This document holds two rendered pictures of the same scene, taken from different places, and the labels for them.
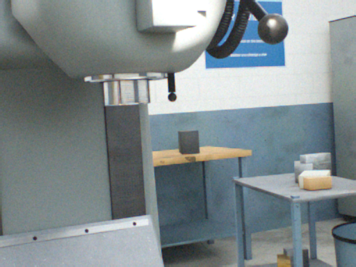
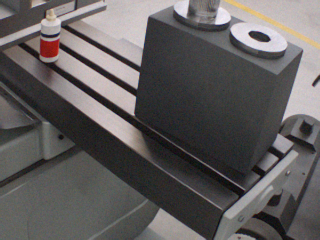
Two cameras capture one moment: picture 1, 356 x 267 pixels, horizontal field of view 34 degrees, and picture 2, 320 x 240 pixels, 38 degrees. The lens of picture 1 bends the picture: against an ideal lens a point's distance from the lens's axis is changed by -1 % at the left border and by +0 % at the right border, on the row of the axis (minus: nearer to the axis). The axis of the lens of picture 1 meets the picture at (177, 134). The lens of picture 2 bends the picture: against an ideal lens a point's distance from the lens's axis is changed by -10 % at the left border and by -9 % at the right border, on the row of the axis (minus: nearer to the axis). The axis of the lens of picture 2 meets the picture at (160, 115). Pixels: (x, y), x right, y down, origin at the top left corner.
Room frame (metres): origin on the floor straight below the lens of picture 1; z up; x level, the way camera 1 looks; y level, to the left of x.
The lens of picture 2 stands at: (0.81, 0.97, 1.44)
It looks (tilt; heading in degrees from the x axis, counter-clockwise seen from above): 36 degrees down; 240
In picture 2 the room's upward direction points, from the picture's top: 10 degrees clockwise
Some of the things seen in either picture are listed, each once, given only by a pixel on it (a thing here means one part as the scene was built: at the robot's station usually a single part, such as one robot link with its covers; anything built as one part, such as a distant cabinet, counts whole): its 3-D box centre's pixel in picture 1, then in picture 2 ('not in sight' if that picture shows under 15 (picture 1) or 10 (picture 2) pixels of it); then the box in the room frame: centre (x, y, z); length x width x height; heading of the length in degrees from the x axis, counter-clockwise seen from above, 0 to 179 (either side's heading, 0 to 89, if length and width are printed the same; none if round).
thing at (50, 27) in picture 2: not in sight; (50, 34); (0.60, 0.14, 0.99); 0.04 x 0.04 x 0.11
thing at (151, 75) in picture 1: (125, 76); not in sight; (0.59, 0.05, 1.31); 0.09 x 0.09 x 0.01
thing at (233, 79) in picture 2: not in sight; (219, 78); (0.40, 0.43, 1.03); 0.22 x 0.12 x 0.20; 120
